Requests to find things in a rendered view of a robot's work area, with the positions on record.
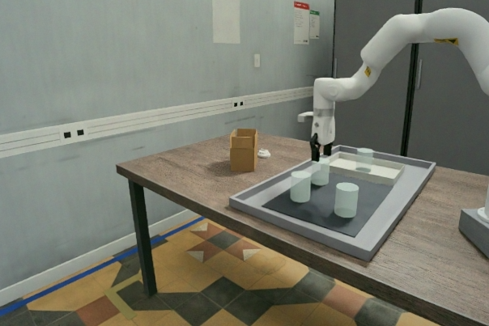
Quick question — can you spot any brown cardboard box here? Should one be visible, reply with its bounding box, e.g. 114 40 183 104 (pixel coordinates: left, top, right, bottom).
230 129 257 171

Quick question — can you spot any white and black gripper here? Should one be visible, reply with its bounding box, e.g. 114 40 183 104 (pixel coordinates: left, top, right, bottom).
309 116 334 162

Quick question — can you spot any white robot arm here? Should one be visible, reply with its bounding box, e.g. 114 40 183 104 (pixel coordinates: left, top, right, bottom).
298 8 489 123

